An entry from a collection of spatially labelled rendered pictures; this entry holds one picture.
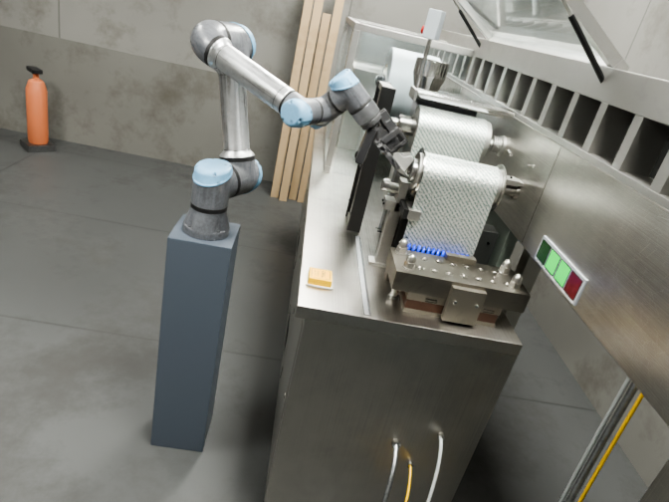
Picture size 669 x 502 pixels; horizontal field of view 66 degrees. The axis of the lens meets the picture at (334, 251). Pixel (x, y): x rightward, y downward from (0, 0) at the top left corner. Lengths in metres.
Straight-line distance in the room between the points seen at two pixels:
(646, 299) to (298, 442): 1.09
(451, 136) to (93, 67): 3.96
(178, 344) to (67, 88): 3.80
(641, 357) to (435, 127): 0.99
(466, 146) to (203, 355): 1.15
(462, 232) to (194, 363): 1.02
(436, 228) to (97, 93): 4.11
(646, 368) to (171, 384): 1.50
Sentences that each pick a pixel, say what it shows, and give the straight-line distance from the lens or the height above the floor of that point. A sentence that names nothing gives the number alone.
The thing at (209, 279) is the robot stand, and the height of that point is 0.78.
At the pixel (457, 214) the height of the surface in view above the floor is 1.16.
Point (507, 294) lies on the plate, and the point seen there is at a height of 1.02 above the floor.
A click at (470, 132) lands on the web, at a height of 1.37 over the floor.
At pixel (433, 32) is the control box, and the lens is 2.07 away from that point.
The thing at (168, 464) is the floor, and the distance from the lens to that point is 2.16.
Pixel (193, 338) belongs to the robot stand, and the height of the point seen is 0.53.
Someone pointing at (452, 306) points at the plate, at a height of 0.96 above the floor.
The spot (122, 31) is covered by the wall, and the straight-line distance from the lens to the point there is 5.11.
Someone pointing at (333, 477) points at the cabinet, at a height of 0.27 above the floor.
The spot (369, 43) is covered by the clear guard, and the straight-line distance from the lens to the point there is 2.50.
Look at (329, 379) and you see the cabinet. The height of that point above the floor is 0.66.
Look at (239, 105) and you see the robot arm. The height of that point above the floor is 1.30.
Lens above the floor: 1.65
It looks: 25 degrees down
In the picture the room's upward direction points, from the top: 13 degrees clockwise
